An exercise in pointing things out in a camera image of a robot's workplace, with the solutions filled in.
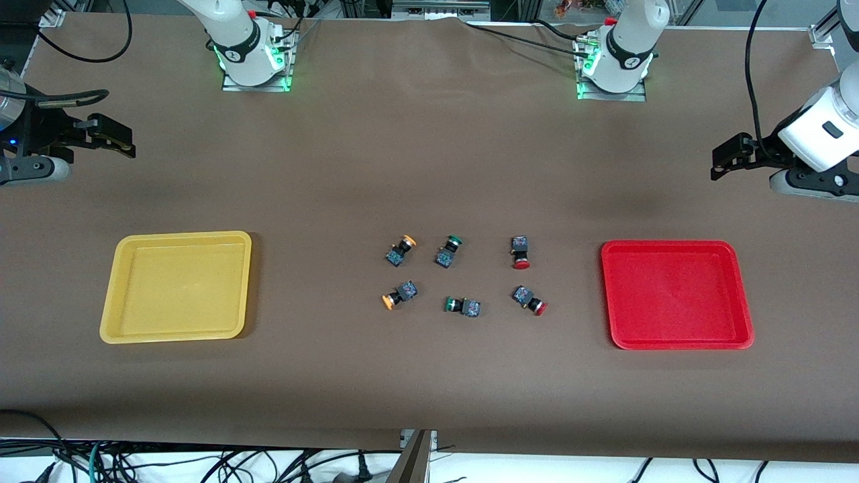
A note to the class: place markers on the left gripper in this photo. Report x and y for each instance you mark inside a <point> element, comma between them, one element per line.
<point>762,152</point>

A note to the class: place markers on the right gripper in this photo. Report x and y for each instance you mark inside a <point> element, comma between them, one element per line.
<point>45,129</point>

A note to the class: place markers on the red mushroom push button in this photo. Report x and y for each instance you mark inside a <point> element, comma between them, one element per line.
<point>523,294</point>
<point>519,245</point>

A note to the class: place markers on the yellow mushroom push button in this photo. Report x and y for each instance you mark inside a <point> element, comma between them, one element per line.
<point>406,290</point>
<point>397,253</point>

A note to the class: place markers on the red plastic tray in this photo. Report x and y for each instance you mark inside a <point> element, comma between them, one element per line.
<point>676,295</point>

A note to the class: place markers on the yellow plastic tray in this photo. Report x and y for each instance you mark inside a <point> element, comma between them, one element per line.
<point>178,288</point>

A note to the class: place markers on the small orange object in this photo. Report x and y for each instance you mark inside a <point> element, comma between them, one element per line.
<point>565,8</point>

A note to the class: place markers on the green push button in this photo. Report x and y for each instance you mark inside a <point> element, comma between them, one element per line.
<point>470,308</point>
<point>444,257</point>

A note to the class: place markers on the brown table cloth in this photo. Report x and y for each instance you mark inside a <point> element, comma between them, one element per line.
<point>429,168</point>

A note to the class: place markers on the aluminium frame corner bracket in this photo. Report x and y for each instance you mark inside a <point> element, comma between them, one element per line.
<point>54,19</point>

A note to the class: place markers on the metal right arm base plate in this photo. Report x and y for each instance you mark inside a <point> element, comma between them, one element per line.
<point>231,86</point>

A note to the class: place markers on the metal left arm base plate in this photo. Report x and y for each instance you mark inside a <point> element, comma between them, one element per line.
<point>604,96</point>

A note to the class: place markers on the wide aluminium frame profile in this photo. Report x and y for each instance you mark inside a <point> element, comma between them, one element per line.
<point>439,8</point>

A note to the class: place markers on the metal table frame post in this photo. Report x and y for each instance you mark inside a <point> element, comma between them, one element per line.
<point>416,463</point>

